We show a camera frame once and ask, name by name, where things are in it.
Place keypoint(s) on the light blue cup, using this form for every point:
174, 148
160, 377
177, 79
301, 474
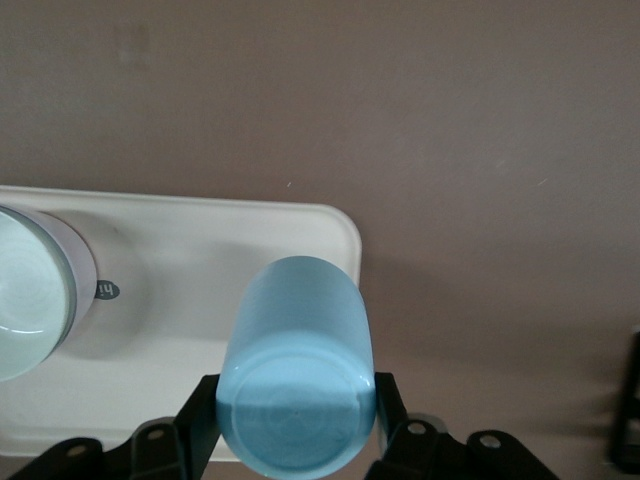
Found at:
295, 350

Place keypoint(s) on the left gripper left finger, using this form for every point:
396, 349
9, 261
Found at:
165, 450

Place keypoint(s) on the beige plastic tray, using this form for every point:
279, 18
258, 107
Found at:
175, 240

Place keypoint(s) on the white bowl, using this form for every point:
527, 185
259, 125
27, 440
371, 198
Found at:
25, 300

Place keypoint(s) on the brown table cover mat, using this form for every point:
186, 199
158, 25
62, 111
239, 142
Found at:
450, 150

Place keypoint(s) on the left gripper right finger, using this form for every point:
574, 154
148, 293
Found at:
415, 450

